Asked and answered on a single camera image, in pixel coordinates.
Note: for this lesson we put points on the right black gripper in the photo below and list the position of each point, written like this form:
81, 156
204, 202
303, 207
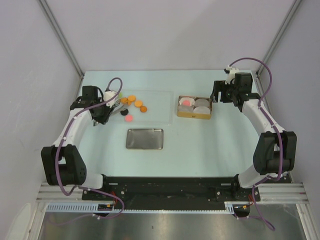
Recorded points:
220, 86

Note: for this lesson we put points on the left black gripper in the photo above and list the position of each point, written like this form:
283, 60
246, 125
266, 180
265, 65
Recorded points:
104, 119

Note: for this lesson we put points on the metal tongs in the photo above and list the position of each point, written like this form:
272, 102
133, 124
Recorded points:
118, 107

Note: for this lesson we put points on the pink sandwich cookie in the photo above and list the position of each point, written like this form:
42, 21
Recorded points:
186, 103
129, 118

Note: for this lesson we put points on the orange round waffle cookie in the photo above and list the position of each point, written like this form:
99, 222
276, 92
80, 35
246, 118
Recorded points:
138, 103

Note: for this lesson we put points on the orange flower butter cookie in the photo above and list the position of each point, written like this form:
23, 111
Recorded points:
143, 109

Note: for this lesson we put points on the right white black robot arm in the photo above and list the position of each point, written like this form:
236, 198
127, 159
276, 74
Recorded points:
275, 151

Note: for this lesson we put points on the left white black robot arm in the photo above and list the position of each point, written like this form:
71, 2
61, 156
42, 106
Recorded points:
62, 161

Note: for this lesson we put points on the white paper cup back right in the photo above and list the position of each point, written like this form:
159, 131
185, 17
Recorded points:
201, 102

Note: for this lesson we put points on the gold cookie tin box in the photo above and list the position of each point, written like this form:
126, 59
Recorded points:
194, 107

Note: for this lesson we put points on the black sandwich cookie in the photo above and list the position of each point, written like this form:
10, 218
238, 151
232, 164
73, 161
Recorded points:
124, 112

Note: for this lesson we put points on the orange cookie left edge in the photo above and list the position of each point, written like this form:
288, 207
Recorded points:
123, 100

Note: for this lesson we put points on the white paper cup back left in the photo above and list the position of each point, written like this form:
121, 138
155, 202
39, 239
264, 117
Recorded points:
192, 100

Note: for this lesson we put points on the white paper cup front left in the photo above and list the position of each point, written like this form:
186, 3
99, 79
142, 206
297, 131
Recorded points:
185, 109

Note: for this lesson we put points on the silver tin lid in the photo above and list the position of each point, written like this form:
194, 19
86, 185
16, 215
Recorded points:
145, 139

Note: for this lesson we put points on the clear plastic tray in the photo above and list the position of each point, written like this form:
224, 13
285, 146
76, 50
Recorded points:
159, 103

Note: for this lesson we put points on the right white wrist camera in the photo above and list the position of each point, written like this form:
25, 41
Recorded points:
230, 71

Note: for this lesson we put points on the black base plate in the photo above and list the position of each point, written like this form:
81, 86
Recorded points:
130, 191

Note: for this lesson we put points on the white slotted cable duct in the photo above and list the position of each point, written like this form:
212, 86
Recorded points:
104, 208

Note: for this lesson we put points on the aluminium rail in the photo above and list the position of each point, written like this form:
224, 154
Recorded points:
270, 193

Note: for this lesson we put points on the right aluminium frame post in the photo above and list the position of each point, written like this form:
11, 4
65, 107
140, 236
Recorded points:
282, 30

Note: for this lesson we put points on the aluminium frame post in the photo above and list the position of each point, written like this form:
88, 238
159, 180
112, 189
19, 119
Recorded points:
53, 22
282, 30

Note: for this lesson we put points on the left aluminium frame post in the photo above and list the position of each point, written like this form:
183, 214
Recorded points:
53, 22

